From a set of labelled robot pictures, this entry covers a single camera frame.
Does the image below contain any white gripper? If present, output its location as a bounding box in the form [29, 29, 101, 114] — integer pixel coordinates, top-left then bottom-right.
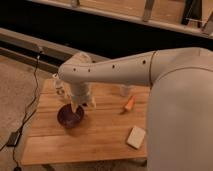
[70, 83, 96, 113]

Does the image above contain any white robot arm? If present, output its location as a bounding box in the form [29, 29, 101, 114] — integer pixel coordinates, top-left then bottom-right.
[58, 47, 213, 171]

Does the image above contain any dark purple ceramic bowl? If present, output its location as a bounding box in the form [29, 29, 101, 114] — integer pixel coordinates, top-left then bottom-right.
[57, 104, 84, 129]

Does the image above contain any clear plastic bottle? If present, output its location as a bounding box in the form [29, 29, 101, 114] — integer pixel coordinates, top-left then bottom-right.
[52, 73, 65, 97]

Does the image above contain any wooden table board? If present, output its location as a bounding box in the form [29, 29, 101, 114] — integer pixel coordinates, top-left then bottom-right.
[21, 79, 149, 165]

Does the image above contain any orange carrot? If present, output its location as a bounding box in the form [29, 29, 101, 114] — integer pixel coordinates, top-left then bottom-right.
[124, 95, 136, 111]

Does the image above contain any beige sponge block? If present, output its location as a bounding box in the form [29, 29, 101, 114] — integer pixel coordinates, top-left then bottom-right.
[127, 126, 146, 149]

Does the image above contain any black power adapter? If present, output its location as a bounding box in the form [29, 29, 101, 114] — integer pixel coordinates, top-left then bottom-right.
[6, 132, 20, 147]

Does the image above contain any black cable left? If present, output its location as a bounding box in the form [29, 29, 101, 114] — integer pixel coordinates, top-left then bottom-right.
[0, 53, 42, 171]

